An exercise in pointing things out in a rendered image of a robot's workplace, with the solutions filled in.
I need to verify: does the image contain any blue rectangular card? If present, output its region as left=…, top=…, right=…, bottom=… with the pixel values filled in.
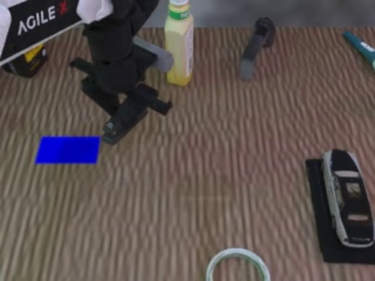
left=35, top=135, right=101, bottom=165

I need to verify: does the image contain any grey rectangular block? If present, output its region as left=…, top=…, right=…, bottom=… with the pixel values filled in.
left=133, top=36, right=174, bottom=73

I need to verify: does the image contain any yellow plastic bottle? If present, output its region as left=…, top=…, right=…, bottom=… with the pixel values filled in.
left=163, top=0, right=195, bottom=87

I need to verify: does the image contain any black and yellow box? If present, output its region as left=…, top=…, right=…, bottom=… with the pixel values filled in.
left=2, top=43, right=49, bottom=78

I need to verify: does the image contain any white tape roll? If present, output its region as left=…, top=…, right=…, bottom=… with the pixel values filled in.
left=204, top=248, right=271, bottom=281

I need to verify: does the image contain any teal marker pen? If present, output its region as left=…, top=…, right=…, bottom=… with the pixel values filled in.
left=342, top=30, right=375, bottom=72

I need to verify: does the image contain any black and white toy car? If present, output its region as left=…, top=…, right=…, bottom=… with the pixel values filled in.
left=321, top=149, right=375, bottom=249

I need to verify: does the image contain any black hammer with grey handle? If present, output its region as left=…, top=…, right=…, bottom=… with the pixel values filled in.
left=240, top=17, right=275, bottom=81

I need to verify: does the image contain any black rectangular base plate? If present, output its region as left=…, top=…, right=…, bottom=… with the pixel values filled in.
left=305, top=157, right=375, bottom=263

